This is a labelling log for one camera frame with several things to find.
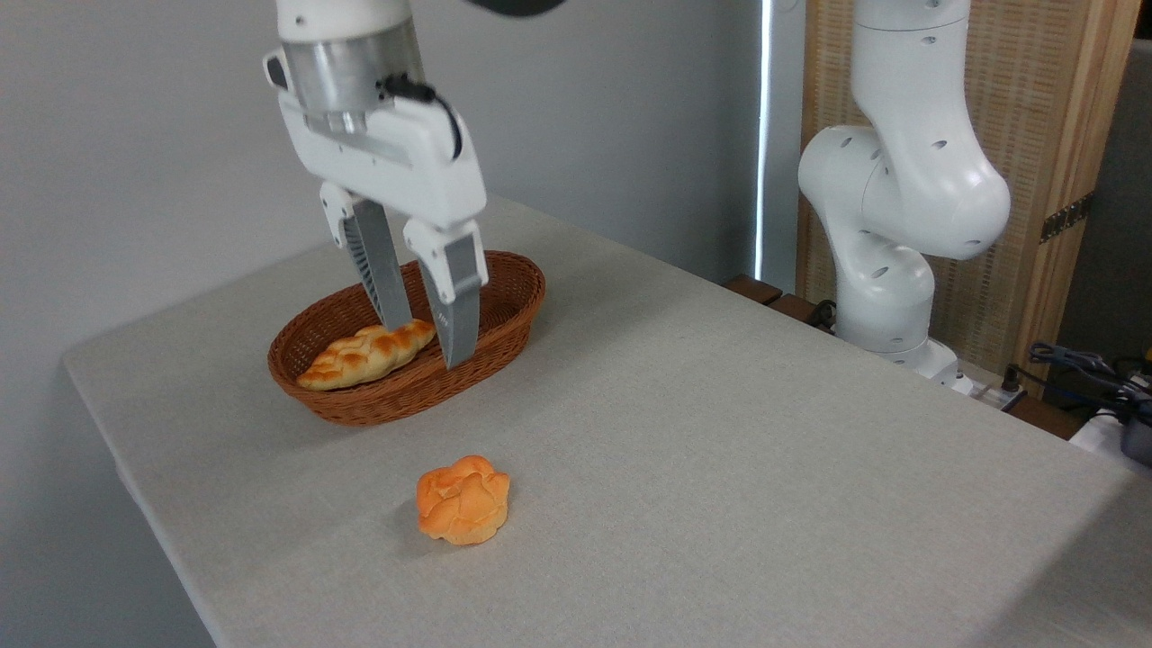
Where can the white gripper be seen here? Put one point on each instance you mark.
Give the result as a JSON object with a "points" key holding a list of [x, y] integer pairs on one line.
{"points": [[405, 171]]}

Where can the round orange bread bun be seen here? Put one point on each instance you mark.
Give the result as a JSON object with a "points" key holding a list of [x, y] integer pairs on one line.
{"points": [[463, 502]]}

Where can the long braided bread loaf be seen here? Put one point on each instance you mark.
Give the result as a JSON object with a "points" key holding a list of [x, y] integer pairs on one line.
{"points": [[360, 358]]}

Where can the brown oval wicker basket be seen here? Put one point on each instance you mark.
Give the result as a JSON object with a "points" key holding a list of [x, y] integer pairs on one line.
{"points": [[396, 396]]}

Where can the white power strip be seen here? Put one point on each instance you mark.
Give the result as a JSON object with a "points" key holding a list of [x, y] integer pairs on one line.
{"points": [[985, 391]]}

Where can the wooden rattan folding screen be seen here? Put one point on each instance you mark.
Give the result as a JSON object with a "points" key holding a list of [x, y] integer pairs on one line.
{"points": [[1035, 108]]}

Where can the dark metal screen hinge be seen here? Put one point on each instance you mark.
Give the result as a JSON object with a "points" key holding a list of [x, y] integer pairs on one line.
{"points": [[1066, 218]]}

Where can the dark grey panel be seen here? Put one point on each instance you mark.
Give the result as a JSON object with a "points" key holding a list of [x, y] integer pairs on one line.
{"points": [[1116, 225]]}

